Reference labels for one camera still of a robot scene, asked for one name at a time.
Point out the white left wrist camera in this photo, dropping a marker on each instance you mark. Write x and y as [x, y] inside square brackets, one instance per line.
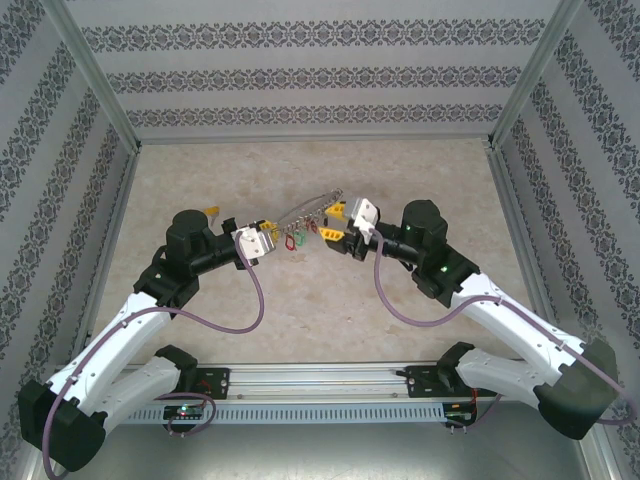
[252, 242]

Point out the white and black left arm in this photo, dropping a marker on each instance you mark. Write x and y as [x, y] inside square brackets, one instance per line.
[115, 345]

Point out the yellow key tag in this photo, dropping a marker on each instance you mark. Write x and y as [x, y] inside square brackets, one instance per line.
[213, 210]

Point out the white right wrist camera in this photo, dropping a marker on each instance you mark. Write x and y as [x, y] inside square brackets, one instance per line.
[362, 215]

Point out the black mount plate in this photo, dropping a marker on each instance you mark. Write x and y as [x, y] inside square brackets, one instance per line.
[217, 385]
[420, 382]

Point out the green key tag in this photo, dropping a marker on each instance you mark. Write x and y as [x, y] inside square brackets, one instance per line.
[300, 240]

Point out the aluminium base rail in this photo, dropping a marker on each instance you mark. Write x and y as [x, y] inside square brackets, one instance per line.
[320, 380]

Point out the grey metal sheet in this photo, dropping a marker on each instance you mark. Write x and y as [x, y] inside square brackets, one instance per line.
[320, 455]

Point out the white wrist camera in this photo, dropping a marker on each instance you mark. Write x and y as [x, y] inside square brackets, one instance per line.
[362, 215]
[252, 242]

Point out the aluminium frame post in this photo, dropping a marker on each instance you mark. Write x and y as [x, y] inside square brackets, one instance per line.
[535, 65]
[90, 65]

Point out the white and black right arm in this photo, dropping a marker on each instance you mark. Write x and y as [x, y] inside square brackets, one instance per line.
[515, 330]

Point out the metal key plate with rings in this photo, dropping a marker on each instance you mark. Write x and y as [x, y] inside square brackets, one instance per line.
[312, 212]

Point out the small circuit board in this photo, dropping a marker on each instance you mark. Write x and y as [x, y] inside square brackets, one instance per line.
[457, 417]
[185, 411]

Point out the aluminium rear frame rail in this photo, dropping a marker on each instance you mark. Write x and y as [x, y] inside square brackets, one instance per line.
[350, 137]

